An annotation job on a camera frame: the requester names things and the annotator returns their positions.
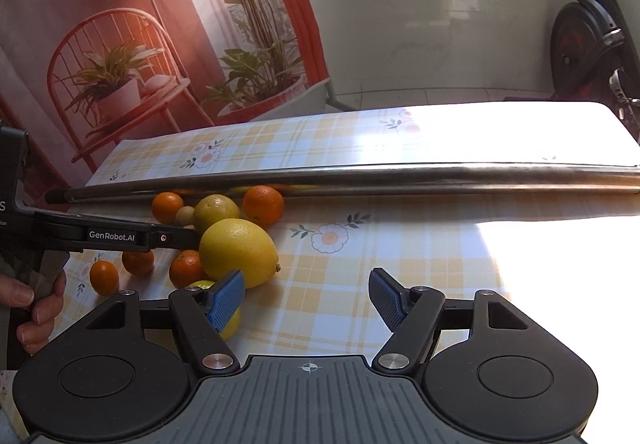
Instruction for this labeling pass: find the brown kiwi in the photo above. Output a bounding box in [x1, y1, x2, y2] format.
[175, 206, 194, 227]

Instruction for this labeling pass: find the green apple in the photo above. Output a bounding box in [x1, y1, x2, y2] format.
[191, 279, 244, 340]

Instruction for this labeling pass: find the mandarin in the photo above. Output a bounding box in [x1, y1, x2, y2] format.
[122, 251, 155, 276]
[242, 185, 285, 227]
[151, 192, 184, 224]
[168, 249, 206, 289]
[89, 260, 119, 297]

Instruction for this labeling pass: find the yellow-green citrus fruit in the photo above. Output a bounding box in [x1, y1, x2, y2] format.
[193, 194, 241, 234]

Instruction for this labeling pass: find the large yellow lemon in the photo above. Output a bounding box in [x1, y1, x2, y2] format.
[198, 219, 280, 289]

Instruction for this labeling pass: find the person left hand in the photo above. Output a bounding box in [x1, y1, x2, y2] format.
[1, 271, 66, 355]

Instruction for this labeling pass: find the long metal pole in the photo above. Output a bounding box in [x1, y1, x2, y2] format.
[44, 163, 639, 205]

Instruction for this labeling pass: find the printed room backdrop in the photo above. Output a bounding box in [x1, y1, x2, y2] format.
[1, 0, 328, 206]

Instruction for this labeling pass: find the black exercise bike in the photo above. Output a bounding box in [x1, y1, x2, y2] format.
[543, 0, 639, 139]

